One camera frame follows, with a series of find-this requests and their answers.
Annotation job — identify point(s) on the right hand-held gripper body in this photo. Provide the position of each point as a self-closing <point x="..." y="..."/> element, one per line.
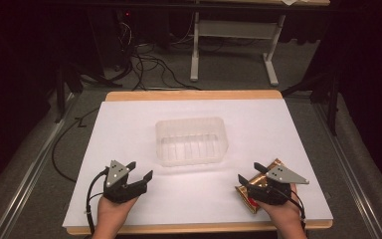
<point x="273" y="194"/>

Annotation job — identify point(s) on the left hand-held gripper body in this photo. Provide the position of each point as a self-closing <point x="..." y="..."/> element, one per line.
<point x="116" y="186"/>

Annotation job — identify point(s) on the gold foil snack packet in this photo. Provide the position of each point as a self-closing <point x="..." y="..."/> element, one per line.
<point x="258" y="181"/>

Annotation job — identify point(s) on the clear plastic container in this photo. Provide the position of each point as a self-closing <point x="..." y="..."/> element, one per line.
<point x="192" y="141"/>

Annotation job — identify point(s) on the person's right hand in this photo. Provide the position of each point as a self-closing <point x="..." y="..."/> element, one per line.
<point x="286" y="214"/>

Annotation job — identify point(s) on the person's left hand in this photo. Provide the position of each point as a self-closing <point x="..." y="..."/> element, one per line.
<point x="111" y="214"/>

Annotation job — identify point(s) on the white board with wood edge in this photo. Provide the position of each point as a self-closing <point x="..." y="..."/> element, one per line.
<point x="192" y="199"/>

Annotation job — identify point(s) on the black metal stand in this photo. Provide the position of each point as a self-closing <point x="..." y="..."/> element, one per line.
<point x="333" y="99"/>
<point x="61" y="93"/>

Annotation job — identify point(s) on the dark computer tower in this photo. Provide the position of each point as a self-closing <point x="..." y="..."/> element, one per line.
<point x="124" y="36"/>

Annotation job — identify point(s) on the light wooden desk top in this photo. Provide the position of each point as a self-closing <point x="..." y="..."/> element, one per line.
<point x="262" y="2"/>

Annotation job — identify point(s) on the silver metal floor rail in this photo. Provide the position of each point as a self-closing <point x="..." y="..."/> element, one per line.
<point x="354" y="172"/>
<point x="30" y="172"/>

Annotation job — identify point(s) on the white metal desk frame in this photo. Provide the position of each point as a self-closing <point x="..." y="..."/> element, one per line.
<point x="233" y="29"/>

